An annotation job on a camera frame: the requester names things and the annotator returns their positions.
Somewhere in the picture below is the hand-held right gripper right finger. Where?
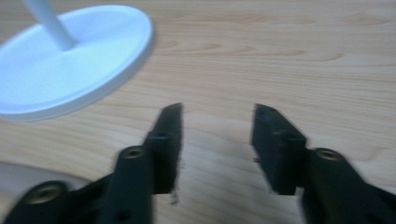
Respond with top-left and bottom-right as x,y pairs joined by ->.
250,104 -> 396,224

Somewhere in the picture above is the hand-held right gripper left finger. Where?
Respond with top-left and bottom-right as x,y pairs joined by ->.
100,102 -> 184,224

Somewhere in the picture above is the white round lamp base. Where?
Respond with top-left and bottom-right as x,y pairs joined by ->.
0,0 -> 154,123

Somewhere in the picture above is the white round object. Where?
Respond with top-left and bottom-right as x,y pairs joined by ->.
0,161 -> 92,213

